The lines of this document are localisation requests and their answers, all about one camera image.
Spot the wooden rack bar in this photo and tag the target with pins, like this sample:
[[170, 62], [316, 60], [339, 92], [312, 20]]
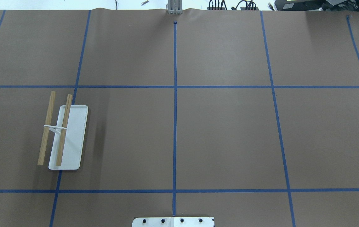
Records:
[[45, 135], [63, 130]]

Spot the wooden rack bar left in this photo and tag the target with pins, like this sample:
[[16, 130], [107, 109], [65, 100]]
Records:
[[45, 135]]

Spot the wooden rack bar right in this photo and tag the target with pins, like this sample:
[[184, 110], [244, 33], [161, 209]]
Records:
[[63, 130]]

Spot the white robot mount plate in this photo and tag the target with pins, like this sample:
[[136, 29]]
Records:
[[173, 222]]

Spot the white towel rack base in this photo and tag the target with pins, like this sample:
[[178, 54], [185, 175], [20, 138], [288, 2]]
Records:
[[74, 140]]

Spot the aluminium frame post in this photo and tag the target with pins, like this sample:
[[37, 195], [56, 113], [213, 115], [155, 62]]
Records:
[[174, 7]]

